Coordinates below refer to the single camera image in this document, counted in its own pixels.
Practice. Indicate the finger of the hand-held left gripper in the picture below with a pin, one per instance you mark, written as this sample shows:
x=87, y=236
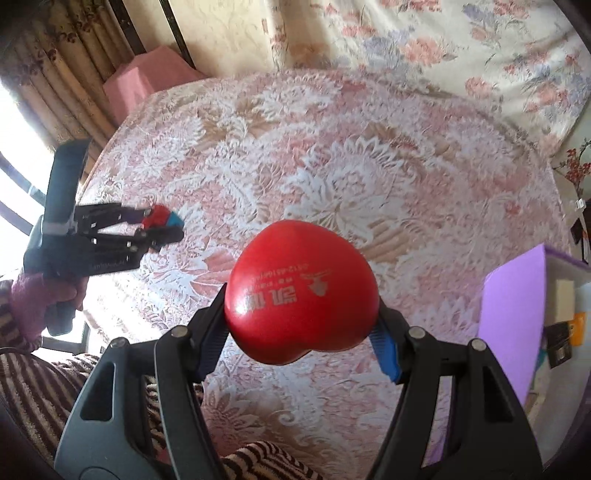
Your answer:
x=115, y=214
x=157, y=237

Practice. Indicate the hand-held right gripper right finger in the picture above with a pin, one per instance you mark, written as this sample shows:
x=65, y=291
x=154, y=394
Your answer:
x=385, y=350

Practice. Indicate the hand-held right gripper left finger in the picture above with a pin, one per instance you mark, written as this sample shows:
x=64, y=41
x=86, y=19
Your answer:
x=212, y=344

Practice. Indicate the red and blue toy car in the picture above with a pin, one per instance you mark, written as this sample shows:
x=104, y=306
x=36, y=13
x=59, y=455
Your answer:
x=161, y=217

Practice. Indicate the red heart-shaped ball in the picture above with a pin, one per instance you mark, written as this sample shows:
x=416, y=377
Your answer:
x=300, y=295

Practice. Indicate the purple cardboard box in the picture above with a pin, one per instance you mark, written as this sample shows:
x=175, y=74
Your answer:
x=508, y=323

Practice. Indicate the black box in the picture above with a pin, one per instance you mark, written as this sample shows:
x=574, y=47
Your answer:
x=558, y=346

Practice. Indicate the orange and white box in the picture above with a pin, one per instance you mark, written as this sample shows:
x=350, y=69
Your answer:
x=579, y=330

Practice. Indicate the person's left forearm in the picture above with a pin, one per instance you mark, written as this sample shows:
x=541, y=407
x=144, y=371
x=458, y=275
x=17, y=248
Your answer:
x=30, y=304

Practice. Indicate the person's left hand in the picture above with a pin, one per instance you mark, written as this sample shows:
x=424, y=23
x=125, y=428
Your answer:
x=76, y=293

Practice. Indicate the pink cloth-covered stool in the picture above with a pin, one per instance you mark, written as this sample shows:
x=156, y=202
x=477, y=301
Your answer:
x=143, y=83

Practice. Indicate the striped clothing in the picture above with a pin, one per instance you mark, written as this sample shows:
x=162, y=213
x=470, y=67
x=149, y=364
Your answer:
x=32, y=392

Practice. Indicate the beige patterned curtain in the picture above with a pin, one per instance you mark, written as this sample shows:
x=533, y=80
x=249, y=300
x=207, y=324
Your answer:
x=60, y=69

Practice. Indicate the bird and flower painting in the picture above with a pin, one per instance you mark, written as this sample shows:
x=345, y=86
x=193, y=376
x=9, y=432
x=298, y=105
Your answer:
x=577, y=168

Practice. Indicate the floral bedsheet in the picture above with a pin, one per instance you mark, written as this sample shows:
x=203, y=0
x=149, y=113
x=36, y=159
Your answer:
x=438, y=60

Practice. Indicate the dark wooden frame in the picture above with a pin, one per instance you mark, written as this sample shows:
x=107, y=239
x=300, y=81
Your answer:
x=182, y=37

